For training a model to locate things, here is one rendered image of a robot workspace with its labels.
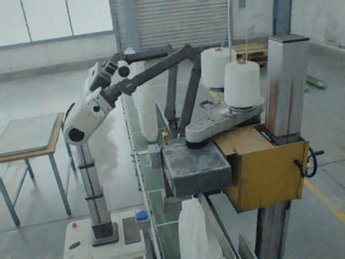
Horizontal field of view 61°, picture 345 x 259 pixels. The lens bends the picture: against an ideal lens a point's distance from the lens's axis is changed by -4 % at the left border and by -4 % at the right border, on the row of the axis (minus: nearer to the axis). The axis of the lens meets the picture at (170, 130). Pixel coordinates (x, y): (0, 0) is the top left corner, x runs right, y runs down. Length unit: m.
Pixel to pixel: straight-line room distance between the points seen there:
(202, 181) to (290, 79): 0.54
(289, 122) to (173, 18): 7.69
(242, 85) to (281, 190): 0.56
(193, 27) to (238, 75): 7.93
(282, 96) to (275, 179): 0.37
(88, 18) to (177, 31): 2.44
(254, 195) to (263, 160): 0.18
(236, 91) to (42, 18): 7.92
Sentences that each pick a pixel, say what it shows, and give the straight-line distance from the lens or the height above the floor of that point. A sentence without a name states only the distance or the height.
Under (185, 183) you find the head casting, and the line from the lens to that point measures 1.18.
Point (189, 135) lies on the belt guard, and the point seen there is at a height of 1.40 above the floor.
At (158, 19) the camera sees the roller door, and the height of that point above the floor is 1.04.
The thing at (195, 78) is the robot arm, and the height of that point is 1.54.
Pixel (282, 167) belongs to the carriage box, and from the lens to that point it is 1.41.
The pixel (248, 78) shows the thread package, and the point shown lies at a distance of 1.17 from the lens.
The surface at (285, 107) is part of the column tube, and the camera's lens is 1.34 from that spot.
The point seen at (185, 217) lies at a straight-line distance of 1.72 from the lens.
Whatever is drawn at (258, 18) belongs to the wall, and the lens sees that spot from 9.86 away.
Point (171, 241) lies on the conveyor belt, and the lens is 2.23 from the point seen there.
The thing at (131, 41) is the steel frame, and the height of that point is 0.62.
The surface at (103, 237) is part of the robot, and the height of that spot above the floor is 0.31.
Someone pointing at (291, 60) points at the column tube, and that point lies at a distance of 1.29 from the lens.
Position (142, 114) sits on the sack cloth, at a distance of 3.31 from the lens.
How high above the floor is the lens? 2.00
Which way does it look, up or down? 27 degrees down
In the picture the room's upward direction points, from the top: 6 degrees counter-clockwise
